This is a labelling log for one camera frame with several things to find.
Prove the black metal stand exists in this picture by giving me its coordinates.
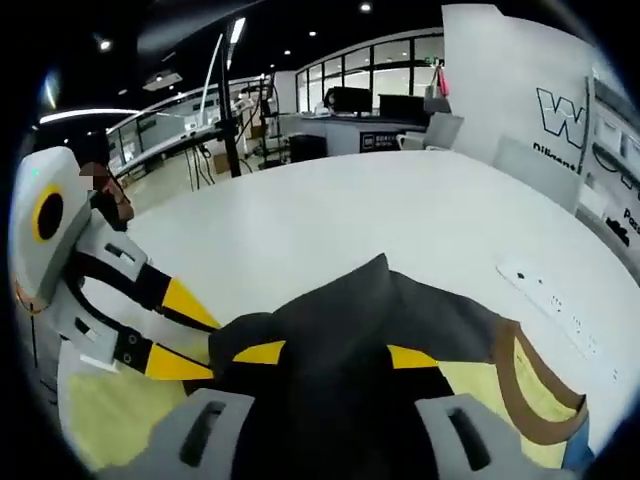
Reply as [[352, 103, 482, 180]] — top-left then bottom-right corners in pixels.
[[214, 47, 244, 179]]

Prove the grey metal storage shelf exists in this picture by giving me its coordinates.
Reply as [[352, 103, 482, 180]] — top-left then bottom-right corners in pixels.
[[574, 74, 640, 251]]

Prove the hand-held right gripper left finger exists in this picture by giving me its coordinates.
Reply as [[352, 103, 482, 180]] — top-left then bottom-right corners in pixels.
[[94, 341, 287, 480]]

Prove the yellow blue grey garment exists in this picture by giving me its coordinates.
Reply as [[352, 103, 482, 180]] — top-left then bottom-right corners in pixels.
[[59, 238, 596, 480]]

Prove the white table power strip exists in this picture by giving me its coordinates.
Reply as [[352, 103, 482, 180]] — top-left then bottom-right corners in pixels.
[[494, 253, 624, 386]]

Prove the black computer tower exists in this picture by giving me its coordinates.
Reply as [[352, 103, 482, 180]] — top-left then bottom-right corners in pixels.
[[288, 133, 327, 164]]

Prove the white office chair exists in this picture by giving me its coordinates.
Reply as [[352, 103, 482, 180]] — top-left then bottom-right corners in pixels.
[[397, 112, 466, 151]]

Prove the black computer monitor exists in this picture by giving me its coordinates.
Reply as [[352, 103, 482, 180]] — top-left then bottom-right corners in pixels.
[[332, 86, 374, 115], [378, 93, 426, 119]]

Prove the grey pink hanging bag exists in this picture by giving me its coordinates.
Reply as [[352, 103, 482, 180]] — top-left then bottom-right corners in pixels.
[[424, 59, 454, 101]]

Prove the grey office desk counter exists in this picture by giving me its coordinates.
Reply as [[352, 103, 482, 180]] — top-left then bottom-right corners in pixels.
[[299, 112, 431, 156]]

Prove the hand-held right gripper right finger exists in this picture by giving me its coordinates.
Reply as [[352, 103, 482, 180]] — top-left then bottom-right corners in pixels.
[[387, 343, 566, 480]]

